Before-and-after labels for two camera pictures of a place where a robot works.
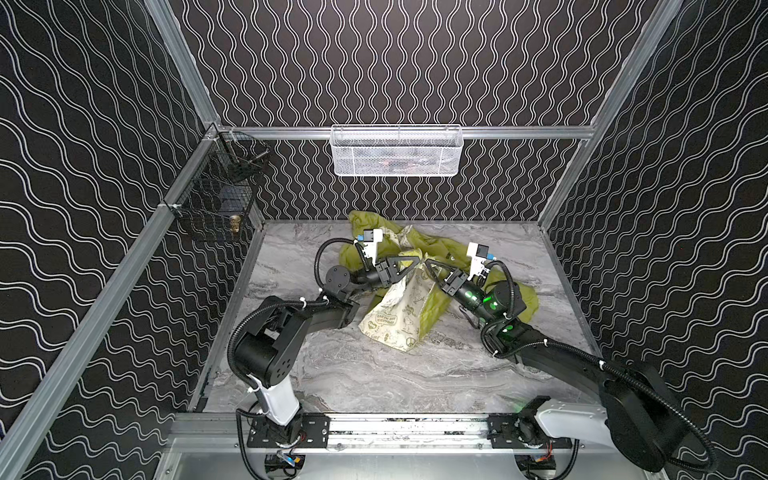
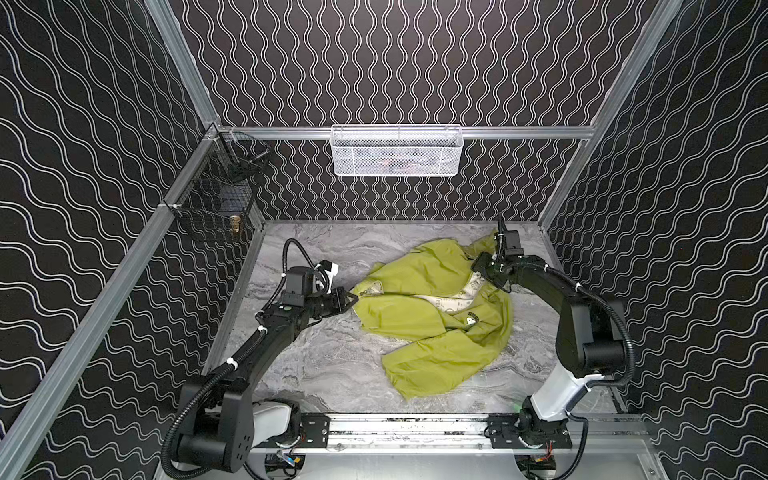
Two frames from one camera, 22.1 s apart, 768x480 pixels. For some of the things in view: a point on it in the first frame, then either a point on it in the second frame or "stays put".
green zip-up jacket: [377, 252] to [440, 319]
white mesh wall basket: [396, 150] stays put
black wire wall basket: [218, 199] stays put
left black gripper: [382, 272] to [334, 301]
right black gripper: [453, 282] to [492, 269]
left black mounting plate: [309, 431] stays put
